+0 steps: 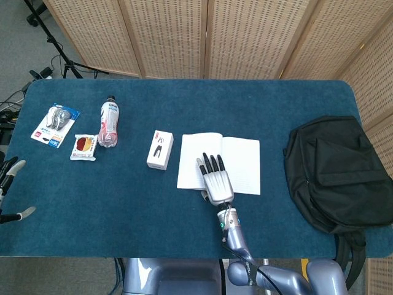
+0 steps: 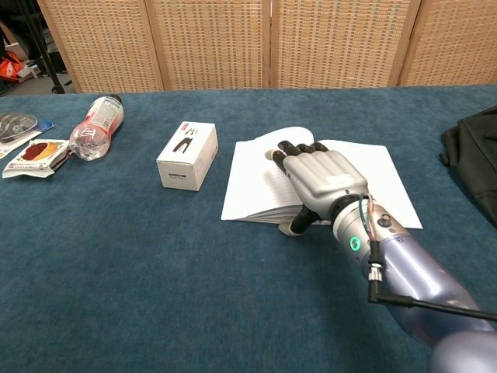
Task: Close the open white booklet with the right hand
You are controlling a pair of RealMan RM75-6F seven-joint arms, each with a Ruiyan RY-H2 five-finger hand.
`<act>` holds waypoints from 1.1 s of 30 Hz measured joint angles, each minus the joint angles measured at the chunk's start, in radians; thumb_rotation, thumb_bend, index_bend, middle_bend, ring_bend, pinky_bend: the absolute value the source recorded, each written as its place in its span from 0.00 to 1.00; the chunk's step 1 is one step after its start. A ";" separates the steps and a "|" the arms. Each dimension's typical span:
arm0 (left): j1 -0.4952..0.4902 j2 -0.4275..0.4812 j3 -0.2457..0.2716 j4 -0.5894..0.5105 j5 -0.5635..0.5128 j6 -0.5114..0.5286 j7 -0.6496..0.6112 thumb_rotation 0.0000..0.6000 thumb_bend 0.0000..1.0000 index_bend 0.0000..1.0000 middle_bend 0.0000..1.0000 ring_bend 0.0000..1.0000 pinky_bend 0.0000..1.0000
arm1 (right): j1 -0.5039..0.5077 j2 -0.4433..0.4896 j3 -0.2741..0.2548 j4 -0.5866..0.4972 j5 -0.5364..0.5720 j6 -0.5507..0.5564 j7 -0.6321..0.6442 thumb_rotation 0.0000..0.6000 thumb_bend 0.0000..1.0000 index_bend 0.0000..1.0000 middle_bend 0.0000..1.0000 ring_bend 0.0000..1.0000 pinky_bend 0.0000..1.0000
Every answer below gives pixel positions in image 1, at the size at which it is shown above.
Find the pink drink bottle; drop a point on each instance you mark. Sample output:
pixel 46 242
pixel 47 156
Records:
pixel 108 123

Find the white snack packet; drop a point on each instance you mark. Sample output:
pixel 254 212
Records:
pixel 84 147

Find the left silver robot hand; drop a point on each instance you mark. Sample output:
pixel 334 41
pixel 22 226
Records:
pixel 12 190

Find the white notebook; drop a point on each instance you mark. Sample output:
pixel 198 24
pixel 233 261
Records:
pixel 219 163

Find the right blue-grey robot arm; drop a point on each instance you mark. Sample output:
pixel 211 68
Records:
pixel 245 246

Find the blue-grey robot torso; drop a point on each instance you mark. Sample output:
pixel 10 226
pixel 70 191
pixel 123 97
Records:
pixel 184 278

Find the black backpack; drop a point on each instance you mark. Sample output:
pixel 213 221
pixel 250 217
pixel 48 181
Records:
pixel 336 172

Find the black tripod stand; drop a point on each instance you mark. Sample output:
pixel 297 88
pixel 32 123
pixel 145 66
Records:
pixel 52 43

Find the white product box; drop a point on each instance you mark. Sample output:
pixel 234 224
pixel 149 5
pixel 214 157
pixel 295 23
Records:
pixel 159 150

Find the blue table cloth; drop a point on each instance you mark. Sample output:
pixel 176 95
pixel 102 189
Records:
pixel 122 215

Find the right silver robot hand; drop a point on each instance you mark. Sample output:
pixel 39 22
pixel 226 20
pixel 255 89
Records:
pixel 217 182

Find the blister pack with mouse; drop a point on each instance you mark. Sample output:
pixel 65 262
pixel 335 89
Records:
pixel 55 125

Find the wooden folding screen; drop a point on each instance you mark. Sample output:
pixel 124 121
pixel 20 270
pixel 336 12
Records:
pixel 233 37

